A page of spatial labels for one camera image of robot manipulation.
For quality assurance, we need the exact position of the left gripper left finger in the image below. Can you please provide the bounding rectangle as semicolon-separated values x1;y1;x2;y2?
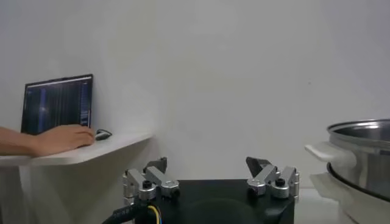
123;156;180;205

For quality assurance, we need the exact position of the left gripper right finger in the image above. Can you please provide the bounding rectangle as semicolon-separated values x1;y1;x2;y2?
246;156;300;200

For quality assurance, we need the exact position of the person's forearm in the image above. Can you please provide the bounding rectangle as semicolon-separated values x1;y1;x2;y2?
0;126;39;156

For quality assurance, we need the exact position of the stainless steel steamer basket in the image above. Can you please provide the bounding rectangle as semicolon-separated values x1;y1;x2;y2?
304;118;390;202

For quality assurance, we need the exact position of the person's hand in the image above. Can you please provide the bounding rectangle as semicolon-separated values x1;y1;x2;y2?
30;124;96;158

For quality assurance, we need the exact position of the small black device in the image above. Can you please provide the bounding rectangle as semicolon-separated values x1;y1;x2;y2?
94;129;113;141

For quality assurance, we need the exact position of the white side desk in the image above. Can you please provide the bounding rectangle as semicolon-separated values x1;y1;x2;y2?
0;131;159;224

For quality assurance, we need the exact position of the white electric cooking pot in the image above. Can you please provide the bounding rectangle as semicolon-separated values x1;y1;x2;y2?
309;172;390;224

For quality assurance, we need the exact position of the black laptop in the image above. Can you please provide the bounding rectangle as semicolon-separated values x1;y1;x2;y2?
20;74;94;136

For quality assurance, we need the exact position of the yellow wire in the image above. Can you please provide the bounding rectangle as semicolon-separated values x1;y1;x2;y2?
147;205;161;224

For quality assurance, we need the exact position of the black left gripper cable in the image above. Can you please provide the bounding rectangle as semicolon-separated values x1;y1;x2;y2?
102;203;144;224

